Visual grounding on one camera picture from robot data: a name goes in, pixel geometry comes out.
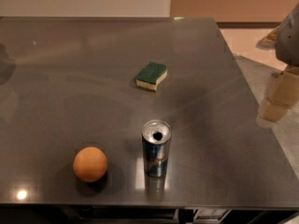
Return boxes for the redbull can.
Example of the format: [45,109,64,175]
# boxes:
[142,119,171,177]

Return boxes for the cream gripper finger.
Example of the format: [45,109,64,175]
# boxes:
[257,65,299,122]

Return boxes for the orange fruit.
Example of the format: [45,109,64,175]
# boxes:
[73,147,107,183]

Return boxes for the label plate under table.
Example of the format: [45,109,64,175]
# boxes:
[195,208,229,220]

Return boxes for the green and yellow sponge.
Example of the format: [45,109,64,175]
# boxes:
[135,62,167,91]

